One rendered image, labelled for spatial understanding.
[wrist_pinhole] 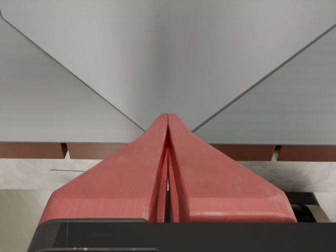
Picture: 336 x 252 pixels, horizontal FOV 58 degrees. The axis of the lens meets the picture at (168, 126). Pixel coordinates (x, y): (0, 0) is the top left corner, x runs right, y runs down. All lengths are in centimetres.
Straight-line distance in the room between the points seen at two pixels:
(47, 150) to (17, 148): 3
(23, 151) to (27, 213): 154
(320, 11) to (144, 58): 10
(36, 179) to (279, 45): 44
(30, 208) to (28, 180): 124
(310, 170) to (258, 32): 37
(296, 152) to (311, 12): 13
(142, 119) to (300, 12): 11
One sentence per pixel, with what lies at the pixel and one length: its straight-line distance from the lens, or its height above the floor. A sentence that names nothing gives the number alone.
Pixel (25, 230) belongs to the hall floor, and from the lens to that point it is 195.
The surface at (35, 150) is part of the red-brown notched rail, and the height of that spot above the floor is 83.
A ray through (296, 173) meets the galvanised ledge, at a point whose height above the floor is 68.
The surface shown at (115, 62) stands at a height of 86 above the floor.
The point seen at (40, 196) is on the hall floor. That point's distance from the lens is 168.
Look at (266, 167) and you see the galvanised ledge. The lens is 50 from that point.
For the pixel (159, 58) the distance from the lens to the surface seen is 18.
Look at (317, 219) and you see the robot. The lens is 59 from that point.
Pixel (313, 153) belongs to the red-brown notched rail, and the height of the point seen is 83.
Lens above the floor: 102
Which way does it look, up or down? 54 degrees down
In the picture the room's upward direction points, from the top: 179 degrees counter-clockwise
